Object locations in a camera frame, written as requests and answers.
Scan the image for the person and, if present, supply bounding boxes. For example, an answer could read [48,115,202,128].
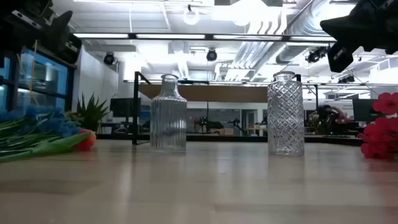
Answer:
[315,105,346,131]

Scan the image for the black framed window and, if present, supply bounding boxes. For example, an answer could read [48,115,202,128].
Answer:
[0,46,77,114]

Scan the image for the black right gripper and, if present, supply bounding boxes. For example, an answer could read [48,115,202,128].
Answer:
[320,0,398,55]

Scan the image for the white ring ceiling lamp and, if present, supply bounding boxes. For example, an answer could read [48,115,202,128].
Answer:
[182,7,200,26]

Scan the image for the green succulent plant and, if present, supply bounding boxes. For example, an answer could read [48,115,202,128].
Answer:
[65,92,110,133]

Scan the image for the black computer monitor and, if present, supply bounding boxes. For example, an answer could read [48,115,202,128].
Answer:
[352,98,379,123]
[109,98,141,125]

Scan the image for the diamond-cut clear glass vase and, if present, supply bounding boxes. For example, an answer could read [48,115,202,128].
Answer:
[267,71,305,157]

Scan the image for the long ceiling strip light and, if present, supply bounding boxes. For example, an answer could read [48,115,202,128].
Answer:
[73,32,338,43]

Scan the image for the blue artificial flower bunch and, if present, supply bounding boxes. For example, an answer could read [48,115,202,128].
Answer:
[0,105,60,150]
[18,105,83,147]

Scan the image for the red artificial flower bunch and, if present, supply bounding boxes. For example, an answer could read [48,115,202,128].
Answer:
[357,92,398,161]

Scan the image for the wooden shelf with black legs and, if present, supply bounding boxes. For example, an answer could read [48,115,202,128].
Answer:
[132,71,320,146]

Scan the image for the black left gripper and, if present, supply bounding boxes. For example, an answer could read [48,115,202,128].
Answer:
[0,0,74,54]

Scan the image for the orange artificial tulip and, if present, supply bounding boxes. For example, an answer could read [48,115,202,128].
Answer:
[0,129,97,163]

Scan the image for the ribbed clear glass vase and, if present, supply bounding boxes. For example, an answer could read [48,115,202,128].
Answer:
[149,73,188,154]

